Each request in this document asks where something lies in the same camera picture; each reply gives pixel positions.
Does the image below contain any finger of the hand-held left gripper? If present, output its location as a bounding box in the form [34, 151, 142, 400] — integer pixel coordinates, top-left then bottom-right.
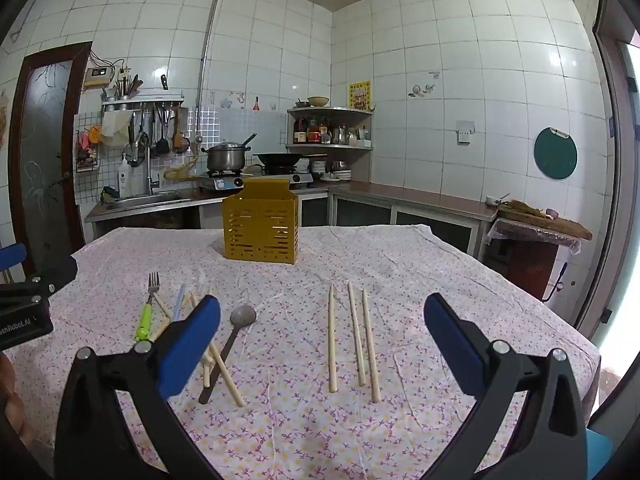
[0, 243, 27, 271]
[0, 256, 79, 307]

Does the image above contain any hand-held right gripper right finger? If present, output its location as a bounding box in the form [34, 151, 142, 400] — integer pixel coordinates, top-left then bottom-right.
[423, 292, 589, 480]

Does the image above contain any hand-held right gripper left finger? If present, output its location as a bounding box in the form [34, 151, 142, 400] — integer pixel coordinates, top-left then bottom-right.
[54, 295, 223, 480]

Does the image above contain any green handled metal fork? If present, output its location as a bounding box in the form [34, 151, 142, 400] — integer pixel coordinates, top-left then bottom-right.
[135, 272, 161, 344]

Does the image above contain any metal spoon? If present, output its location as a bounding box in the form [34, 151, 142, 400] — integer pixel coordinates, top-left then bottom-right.
[198, 305, 258, 405]

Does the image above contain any yellow slotted utensil holder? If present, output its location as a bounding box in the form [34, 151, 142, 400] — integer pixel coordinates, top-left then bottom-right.
[222, 178, 300, 265]

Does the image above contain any person's left forearm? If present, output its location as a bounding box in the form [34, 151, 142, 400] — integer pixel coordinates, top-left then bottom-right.
[0, 354, 32, 453]

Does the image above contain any light blue plastic straw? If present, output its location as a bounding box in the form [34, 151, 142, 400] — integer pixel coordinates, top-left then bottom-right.
[171, 283, 187, 322]

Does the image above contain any dark wooden glass door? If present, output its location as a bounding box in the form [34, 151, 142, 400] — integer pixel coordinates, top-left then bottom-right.
[7, 41, 94, 272]

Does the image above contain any small red side table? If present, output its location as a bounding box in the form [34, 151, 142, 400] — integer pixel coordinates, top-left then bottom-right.
[486, 219, 581, 303]

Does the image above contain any stainless steel sink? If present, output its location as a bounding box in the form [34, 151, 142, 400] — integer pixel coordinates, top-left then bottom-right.
[104, 191, 184, 211]

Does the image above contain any metal kitchen faucet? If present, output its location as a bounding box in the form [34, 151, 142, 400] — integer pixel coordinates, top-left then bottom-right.
[135, 131, 161, 196]

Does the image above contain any pink floral tablecloth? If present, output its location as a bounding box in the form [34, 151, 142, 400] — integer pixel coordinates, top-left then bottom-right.
[0, 223, 602, 480]

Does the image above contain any kitchen counter with cabinets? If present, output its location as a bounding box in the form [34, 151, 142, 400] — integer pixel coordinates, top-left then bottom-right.
[84, 180, 499, 261]

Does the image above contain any wooden chopping board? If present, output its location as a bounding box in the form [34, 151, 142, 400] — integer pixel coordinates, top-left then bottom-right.
[497, 199, 594, 242]

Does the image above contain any yellowish hanging cloth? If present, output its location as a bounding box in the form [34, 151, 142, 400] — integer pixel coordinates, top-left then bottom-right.
[99, 112, 134, 149]

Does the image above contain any metal gas stove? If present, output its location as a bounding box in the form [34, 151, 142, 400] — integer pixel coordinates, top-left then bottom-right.
[199, 169, 314, 192]

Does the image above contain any blue chair seat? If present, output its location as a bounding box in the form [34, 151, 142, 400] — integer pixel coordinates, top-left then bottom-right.
[584, 427, 614, 480]

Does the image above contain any stainless steel cooking pot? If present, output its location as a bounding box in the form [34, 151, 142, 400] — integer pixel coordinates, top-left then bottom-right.
[201, 133, 258, 172]

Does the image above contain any metal cup of kitchen tools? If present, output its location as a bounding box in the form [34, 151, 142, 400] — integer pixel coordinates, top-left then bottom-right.
[114, 73, 145, 102]

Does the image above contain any black wok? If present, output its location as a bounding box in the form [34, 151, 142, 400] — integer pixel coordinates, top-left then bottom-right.
[252, 152, 329, 171]

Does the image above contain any round green cutting board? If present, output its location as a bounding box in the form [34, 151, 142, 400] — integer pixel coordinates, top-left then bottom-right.
[533, 127, 579, 181]

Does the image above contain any row of sauce bottles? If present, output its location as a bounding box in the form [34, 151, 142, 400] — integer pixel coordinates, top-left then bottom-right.
[293, 116, 334, 145]

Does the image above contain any yellow hose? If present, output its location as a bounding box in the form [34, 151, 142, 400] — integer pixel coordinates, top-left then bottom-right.
[163, 156, 202, 181]

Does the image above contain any metal wall utensil rack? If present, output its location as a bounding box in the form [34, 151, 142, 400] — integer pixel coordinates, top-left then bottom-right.
[101, 94, 185, 112]

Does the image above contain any small wall control box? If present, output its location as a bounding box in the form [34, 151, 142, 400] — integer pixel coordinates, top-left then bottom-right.
[82, 66, 114, 92]

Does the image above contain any corner wall shelf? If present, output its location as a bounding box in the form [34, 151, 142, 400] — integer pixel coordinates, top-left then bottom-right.
[285, 105, 375, 153]

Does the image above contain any grey wall pipe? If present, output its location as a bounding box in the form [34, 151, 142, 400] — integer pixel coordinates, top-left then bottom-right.
[197, 0, 226, 147]

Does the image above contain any yellow wall poster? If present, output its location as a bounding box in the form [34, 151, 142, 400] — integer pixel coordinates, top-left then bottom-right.
[348, 79, 372, 110]

